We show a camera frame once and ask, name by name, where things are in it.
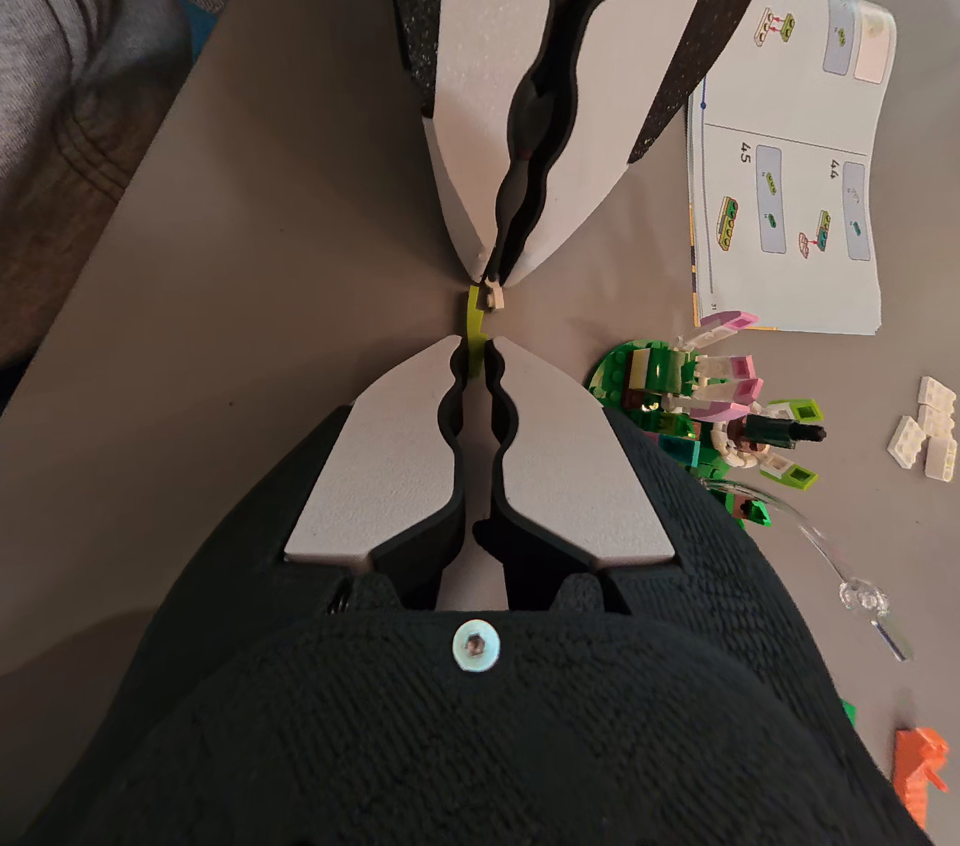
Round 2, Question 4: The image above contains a blue seat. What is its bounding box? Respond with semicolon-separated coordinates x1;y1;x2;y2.
187;6;220;63

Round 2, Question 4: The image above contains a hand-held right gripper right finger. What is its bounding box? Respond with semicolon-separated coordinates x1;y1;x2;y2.
483;336;676;570

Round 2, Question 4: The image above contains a green lego garden model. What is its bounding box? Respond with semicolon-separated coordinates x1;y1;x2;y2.
585;310;916;663

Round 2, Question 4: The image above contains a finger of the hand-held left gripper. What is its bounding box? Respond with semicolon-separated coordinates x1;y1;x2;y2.
422;0;554;285
497;0;704;286

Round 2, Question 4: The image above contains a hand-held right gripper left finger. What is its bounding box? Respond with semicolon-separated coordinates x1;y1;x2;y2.
283;335;465;570

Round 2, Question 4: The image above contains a lime green lego plate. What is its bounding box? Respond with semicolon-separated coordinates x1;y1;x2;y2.
465;284;490;382

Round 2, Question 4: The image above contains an orange brick separator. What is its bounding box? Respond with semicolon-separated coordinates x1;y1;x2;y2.
892;726;950;832

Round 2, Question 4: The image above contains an instruction booklet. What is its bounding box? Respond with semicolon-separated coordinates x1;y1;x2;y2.
686;0;897;337

